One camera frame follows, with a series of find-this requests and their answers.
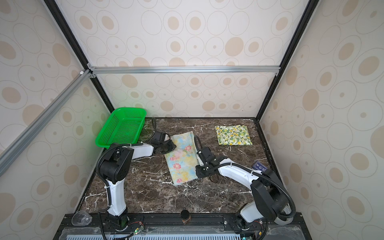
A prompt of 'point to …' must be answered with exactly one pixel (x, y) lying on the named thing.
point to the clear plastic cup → (81, 218)
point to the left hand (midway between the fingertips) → (180, 143)
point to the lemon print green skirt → (233, 135)
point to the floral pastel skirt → (182, 161)
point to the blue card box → (258, 165)
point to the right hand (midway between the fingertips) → (199, 172)
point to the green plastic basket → (125, 126)
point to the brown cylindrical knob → (185, 216)
